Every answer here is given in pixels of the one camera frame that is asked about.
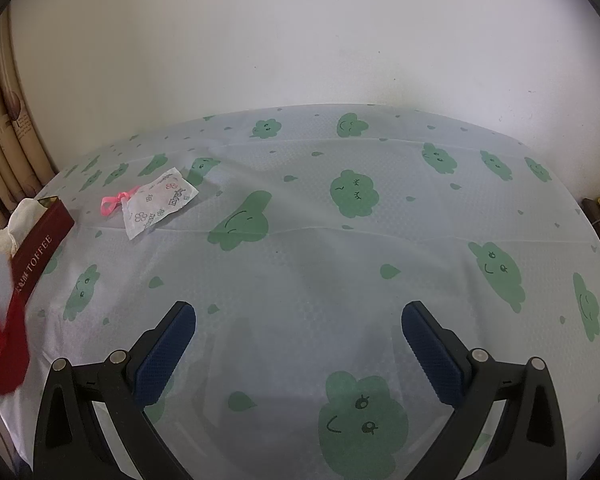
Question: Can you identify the green cloud print tablecloth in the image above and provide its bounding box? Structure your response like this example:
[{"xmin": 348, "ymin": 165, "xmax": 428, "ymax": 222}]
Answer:
[{"xmin": 0, "ymin": 104, "xmax": 600, "ymax": 480}]

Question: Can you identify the beige printed curtain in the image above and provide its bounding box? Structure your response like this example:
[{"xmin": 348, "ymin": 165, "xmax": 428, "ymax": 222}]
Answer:
[{"xmin": 0, "ymin": 10, "xmax": 58, "ymax": 241}]

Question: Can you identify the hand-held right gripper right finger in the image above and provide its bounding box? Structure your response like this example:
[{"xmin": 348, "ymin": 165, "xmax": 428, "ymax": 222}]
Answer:
[{"xmin": 401, "ymin": 301, "xmax": 568, "ymax": 480}]

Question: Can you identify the white sachet with pink ribbon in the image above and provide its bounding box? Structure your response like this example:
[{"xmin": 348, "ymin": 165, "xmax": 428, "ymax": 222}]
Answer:
[{"xmin": 101, "ymin": 167, "xmax": 199, "ymax": 240}]

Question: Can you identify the red and grey cloth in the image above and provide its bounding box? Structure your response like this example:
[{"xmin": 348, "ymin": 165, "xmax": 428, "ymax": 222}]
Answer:
[{"xmin": 0, "ymin": 255, "xmax": 31, "ymax": 396}]

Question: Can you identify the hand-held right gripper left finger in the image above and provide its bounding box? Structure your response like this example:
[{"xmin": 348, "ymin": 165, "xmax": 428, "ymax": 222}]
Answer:
[{"xmin": 32, "ymin": 301, "xmax": 197, "ymax": 480}]

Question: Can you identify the maroon cardboard box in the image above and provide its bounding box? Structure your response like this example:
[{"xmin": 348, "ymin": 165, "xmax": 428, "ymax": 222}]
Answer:
[{"xmin": 0, "ymin": 196, "xmax": 76, "ymax": 341}]

